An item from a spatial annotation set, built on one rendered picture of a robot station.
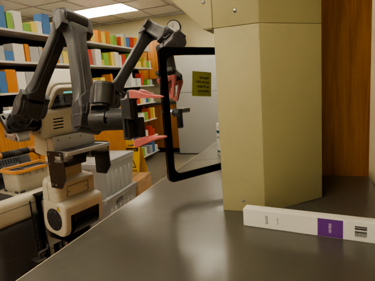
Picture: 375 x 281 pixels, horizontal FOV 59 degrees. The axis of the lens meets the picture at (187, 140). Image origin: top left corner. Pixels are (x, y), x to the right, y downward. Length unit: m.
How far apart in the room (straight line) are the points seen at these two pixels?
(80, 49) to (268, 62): 0.56
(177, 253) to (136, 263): 0.08
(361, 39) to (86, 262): 1.00
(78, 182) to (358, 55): 1.24
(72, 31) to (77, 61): 0.12
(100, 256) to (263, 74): 0.55
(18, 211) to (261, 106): 1.31
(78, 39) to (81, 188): 0.78
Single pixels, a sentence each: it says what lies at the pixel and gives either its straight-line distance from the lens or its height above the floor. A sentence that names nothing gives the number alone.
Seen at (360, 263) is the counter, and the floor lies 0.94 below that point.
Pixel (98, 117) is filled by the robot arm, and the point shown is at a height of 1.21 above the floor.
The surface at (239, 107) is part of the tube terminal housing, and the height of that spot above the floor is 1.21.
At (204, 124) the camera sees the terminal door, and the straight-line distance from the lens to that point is 1.06.
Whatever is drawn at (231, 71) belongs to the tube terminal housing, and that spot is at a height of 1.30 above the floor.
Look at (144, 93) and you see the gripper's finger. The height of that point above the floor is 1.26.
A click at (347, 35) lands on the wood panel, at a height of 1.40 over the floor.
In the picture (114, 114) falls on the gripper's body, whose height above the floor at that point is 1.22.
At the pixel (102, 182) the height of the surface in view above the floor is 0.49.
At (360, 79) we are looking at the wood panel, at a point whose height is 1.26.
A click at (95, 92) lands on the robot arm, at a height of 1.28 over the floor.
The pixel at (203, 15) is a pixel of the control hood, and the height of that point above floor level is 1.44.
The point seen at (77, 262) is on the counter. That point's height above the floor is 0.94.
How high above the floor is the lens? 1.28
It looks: 9 degrees down
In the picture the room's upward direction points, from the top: 4 degrees counter-clockwise
